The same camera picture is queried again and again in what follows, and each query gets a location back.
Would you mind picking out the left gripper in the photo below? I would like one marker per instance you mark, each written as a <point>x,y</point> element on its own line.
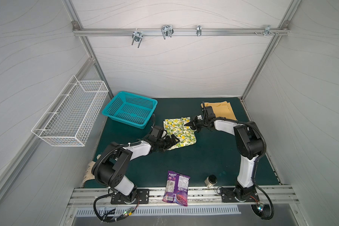
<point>169,143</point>

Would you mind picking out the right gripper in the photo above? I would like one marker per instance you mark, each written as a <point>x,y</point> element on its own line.
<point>199,124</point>

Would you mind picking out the green floral skirt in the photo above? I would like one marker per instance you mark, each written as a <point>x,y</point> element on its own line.
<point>184,133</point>

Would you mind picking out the yellow skirt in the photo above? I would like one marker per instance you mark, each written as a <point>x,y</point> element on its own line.
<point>221,109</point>

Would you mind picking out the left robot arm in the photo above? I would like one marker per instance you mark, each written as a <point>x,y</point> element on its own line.
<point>110,169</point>

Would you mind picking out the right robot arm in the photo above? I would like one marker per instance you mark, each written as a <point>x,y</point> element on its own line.
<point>251,145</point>

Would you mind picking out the green table mat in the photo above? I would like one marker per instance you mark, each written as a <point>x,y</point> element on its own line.
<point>214,153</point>

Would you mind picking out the teal plastic basket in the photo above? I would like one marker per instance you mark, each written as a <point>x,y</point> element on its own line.
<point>130,109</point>

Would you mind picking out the purple snack bag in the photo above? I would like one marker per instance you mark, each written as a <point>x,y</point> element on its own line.
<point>176,190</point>

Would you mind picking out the small black-lidded jar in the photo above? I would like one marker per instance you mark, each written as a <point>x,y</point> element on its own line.
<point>210,181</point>

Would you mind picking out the beige work glove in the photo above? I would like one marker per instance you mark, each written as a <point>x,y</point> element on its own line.
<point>88,174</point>

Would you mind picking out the metal clamp right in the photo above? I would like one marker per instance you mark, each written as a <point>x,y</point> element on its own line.
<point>199,30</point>

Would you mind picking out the metal u-bolt clamp middle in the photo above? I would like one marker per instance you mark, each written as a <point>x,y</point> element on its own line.
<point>167,31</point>

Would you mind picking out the metal u-bolt clamp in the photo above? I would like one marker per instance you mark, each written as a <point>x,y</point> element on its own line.
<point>167,31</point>
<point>137,37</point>

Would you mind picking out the metal u-bolt clamp left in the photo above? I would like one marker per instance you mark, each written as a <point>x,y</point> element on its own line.
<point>137,37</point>

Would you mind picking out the aluminium cross bar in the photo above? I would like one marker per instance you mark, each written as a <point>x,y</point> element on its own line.
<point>177,32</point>

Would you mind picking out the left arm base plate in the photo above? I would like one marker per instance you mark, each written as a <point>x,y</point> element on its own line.
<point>140,196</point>

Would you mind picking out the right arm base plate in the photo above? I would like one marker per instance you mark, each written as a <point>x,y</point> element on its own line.
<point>227,195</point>

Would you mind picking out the white wire basket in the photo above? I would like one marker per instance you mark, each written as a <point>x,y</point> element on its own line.
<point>70,118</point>

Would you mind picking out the metal corner bracket bolts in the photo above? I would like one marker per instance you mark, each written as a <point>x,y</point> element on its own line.
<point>267,32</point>

